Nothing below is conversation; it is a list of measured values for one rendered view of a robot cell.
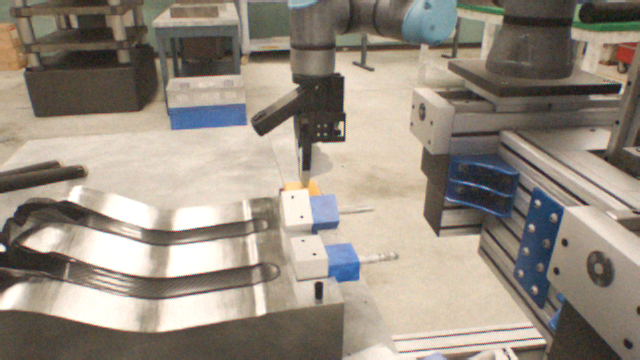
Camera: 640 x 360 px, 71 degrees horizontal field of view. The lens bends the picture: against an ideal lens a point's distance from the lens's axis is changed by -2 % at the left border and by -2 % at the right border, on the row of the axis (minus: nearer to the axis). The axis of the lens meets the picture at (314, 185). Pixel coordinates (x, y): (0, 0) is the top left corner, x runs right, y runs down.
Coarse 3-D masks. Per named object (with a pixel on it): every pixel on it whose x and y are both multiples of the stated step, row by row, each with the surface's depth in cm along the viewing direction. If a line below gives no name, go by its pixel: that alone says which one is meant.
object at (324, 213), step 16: (288, 192) 62; (304, 192) 62; (288, 208) 61; (304, 208) 61; (320, 208) 63; (336, 208) 63; (352, 208) 64; (368, 208) 64; (288, 224) 59; (304, 224) 60; (320, 224) 62; (336, 224) 63
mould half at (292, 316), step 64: (64, 192) 62; (128, 256) 55; (192, 256) 57; (256, 256) 56; (0, 320) 42; (64, 320) 43; (128, 320) 46; (192, 320) 47; (256, 320) 48; (320, 320) 49
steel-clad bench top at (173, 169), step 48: (48, 144) 117; (96, 144) 116; (144, 144) 116; (192, 144) 116; (240, 144) 116; (288, 144) 116; (144, 192) 92; (192, 192) 92; (240, 192) 92; (336, 240) 76; (384, 336) 56
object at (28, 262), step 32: (32, 224) 54; (96, 224) 58; (128, 224) 61; (224, 224) 64; (256, 224) 64; (0, 256) 55; (32, 256) 49; (64, 256) 50; (96, 288) 48; (128, 288) 51; (160, 288) 52; (192, 288) 53; (224, 288) 51
